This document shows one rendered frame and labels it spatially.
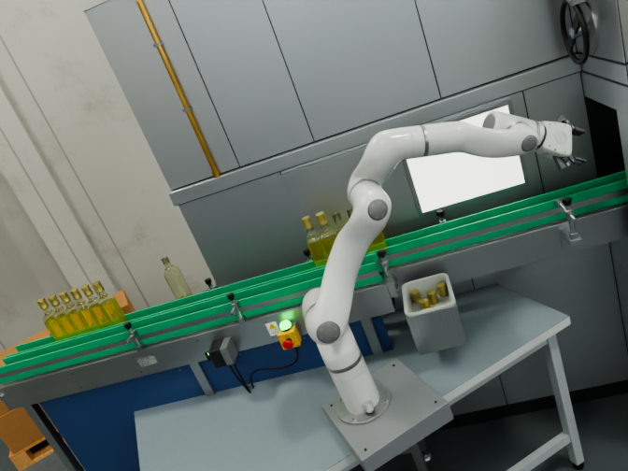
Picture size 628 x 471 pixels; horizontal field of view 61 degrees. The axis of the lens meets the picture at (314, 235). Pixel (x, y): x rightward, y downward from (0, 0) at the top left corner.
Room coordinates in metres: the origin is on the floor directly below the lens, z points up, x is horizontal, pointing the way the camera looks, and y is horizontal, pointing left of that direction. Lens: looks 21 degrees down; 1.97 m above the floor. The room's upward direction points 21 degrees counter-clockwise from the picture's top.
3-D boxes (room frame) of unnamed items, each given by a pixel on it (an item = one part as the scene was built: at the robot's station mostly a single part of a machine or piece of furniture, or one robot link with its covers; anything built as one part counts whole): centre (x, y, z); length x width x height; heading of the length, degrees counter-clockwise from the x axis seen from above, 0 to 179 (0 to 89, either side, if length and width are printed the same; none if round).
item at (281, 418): (2.09, 0.22, 0.73); 1.58 x 1.52 x 0.04; 105
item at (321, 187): (1.97, -0.40, 1.32); 0.90 x 0.03 x 0.34; 76
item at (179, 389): (2.03, 0.63, 0.84); 1.59 x 0.18 x 0.18; 76
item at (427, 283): (1.62, -0.30, 0.97); 0.22 x 0.17 x 0.09; 166
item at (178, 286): (2.19, 0.64, 1.18); 0.06 x 0.06 x 0.26; 72
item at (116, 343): (1.95, 0.67, 1.10); 1.75 x 0.01 x 0.08; 76
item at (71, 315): (2.19, 1.10, 1.19); 0.06 x 0.06 x 0.28; 76
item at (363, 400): (1.45, 0.05, 0.90); 0.19 x 0.19 x 0.18
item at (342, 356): (1.48, 0.06, 1.11); 0.19 x 0.12 x 0.24; 0
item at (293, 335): (1.78, 0.23, 0.96); 0.07 x 0.07 x 0.07; 76
